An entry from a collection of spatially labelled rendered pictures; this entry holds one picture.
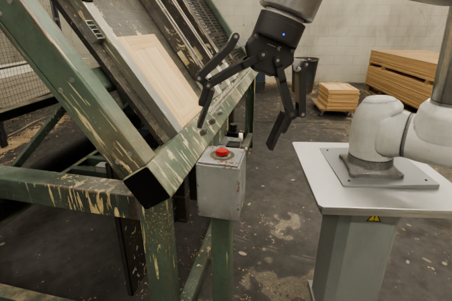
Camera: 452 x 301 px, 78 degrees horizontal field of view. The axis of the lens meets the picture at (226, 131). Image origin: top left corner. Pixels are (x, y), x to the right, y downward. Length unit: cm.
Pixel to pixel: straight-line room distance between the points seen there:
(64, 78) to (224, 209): 55
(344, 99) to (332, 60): 257
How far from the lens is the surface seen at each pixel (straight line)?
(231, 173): 73
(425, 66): 474
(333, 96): 420
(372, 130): 107
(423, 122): 104
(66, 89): 87
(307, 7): 45
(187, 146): 101
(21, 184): 116
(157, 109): 102
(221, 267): 99
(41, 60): 90
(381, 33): 702
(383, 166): 114
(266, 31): 45
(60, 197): 107
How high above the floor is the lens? 127
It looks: 21 degrees down
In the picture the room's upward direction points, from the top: straight up
